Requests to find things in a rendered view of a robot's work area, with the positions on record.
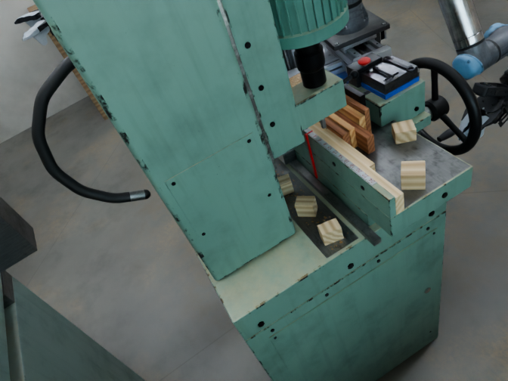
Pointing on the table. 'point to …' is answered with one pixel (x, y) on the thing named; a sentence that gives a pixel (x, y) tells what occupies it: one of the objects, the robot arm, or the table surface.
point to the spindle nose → (311, 65)
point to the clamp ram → (356, 94)
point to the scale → (341, 158)
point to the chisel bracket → (319, 100)
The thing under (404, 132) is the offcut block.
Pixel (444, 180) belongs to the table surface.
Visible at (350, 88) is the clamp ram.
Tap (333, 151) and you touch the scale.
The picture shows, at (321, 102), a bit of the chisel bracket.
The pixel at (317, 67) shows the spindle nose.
